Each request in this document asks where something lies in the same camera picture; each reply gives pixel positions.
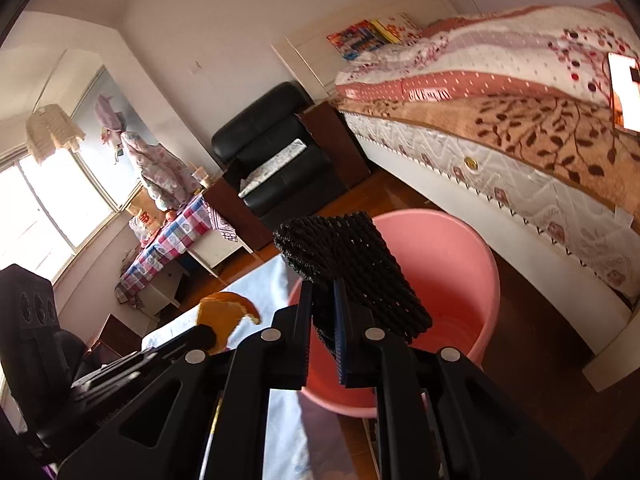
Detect black leather armchair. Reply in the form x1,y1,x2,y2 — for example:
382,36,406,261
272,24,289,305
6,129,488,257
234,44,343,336
211,81,348,218

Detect pink plastic bucket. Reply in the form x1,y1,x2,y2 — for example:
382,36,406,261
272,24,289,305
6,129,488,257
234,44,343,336
287,208,501,418

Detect black foam net sleeve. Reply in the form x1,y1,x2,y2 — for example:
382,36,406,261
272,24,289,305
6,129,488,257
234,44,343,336
272,214,433,361

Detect dark brown side cabinet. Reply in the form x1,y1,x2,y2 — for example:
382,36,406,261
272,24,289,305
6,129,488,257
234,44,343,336
202,175,273,253

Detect colourful printed pillow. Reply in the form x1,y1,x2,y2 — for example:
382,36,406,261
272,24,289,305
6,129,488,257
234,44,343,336
326,20,388,61

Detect floral seat cushion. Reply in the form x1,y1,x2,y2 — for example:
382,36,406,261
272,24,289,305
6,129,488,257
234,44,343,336
238,137,307,198

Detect orange peel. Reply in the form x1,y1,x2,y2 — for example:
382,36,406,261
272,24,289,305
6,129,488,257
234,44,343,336
196,291,262,356

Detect cream knitted hanging garment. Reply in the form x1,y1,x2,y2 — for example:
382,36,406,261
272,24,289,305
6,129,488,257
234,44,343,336
26,104,86,165

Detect bed with floral quilt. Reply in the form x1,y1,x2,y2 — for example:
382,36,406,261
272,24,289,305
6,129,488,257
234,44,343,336
272,0,638,393

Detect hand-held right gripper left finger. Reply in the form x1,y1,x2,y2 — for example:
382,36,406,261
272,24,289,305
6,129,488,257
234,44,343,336
59,282,315,480

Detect window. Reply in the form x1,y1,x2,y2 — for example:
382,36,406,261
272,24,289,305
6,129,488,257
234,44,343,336
0,65,146,281

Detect white quilted mattress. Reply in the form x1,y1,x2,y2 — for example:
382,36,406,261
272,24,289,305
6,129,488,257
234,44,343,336
345,110,640,311

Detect white lace cloth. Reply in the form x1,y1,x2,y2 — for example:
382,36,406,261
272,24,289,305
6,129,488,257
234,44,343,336
207,200,238,246

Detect yellow pillow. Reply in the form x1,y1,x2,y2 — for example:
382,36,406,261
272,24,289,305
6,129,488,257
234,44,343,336
370,19,403,46

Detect brown leaf pattern blanket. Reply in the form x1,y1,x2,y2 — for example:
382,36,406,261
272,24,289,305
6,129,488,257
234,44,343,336
335,85,640,216

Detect dark brown nightstand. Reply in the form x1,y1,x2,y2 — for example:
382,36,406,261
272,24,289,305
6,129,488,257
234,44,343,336
297,100,376,191

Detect pink hanging pyjamas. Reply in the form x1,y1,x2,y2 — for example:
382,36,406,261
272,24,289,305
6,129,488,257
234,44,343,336
97,92,201,211

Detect light blue tablecloth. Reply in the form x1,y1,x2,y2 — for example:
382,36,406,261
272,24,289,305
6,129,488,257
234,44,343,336
141,252,326,480

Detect white floral pillow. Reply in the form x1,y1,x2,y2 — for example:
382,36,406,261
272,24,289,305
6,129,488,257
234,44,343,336
382,12,423,43

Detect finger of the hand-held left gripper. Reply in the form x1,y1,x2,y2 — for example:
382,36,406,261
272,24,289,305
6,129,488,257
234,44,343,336
141,324,217,361
71,349,191,403

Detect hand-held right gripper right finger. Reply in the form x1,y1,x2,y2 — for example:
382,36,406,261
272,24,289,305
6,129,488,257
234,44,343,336
332,279,586,480

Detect white side table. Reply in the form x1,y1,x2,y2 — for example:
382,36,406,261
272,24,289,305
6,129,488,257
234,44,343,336
145,210,253,321

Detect white plastic bag orange print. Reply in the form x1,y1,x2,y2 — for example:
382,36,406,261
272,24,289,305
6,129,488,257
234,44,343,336
127,192,166,248

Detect pink floral quilt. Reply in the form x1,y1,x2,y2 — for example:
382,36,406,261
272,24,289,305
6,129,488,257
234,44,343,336
334,2,640,111

